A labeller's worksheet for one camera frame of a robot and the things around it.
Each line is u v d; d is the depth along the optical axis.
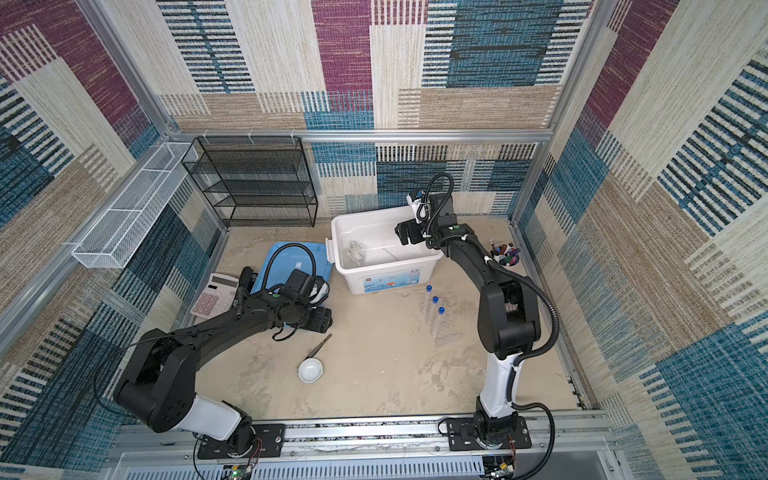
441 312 0.79
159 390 0.43
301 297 0.71
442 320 0.85
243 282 0.97
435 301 0.81
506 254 0.94
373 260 1.09
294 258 0.77
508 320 0.51
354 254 1.05
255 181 1.11
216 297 0.97
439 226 0.73
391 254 1.09
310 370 0.84
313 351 0.87
